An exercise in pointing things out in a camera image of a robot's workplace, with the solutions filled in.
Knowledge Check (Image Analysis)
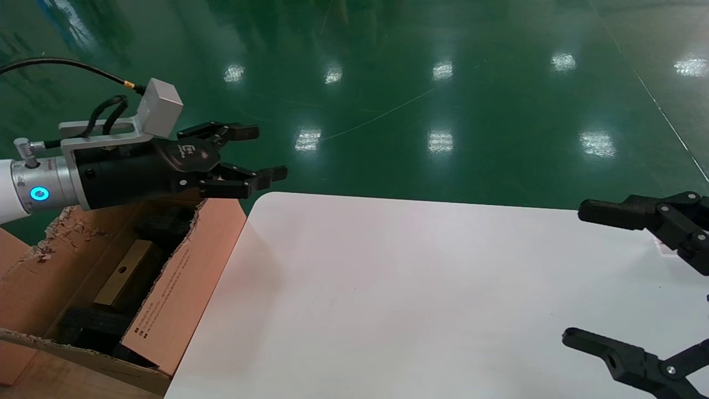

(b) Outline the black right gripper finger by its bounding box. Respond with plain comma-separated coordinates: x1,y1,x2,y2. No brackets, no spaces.
577,192,709,277
562,328,709,399

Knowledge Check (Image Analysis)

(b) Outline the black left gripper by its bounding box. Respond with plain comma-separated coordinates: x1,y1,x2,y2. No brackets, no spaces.
74,120,289,211

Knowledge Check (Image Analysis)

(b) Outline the small brown cardboard box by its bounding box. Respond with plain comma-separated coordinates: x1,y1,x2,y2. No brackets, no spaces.
93,239,154,309

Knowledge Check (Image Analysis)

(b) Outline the big open cardboard box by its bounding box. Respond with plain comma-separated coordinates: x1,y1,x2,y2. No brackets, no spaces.
0,191,248,399

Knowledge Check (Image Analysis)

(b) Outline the black foam block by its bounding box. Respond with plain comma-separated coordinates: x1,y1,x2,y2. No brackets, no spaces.
135,202,196,245
58,306,162,367

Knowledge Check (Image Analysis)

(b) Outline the gray wrist camera with bracket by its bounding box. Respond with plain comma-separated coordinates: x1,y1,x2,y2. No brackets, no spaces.
58,78,184,162

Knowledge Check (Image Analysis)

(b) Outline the short looped black cable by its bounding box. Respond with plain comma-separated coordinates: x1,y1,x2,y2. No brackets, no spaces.
83,95,130,139

